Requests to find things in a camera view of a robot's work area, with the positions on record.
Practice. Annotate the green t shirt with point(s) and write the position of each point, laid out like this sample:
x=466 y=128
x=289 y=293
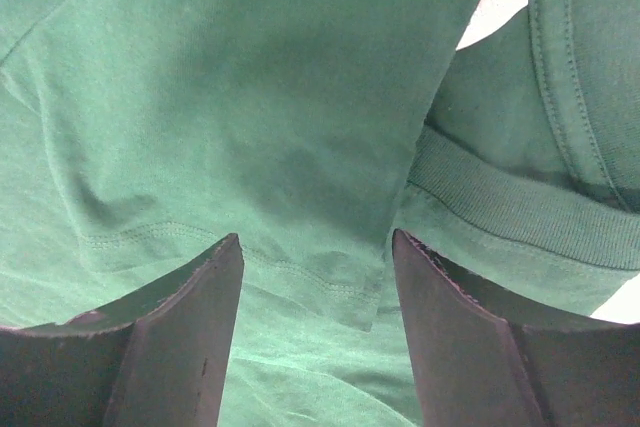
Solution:
x=136 y=134

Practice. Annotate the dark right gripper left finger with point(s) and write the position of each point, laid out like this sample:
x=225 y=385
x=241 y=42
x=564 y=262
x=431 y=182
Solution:
x=155 y=357

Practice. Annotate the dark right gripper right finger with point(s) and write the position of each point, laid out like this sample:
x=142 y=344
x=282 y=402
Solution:
x=482 y=355

